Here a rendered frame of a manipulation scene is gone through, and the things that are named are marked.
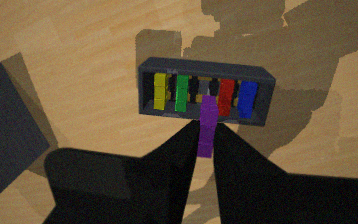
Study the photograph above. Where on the green fuse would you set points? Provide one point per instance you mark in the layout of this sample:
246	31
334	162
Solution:
181	93

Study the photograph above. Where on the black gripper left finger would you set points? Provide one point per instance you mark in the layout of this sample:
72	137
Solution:
157	183

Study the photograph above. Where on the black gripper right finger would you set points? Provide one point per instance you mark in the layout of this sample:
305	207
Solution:
251	189

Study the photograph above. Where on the red fuse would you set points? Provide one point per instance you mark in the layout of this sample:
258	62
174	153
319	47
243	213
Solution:
225	94

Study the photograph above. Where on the violet blade fuse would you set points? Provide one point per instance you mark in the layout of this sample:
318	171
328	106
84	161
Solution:
209	113

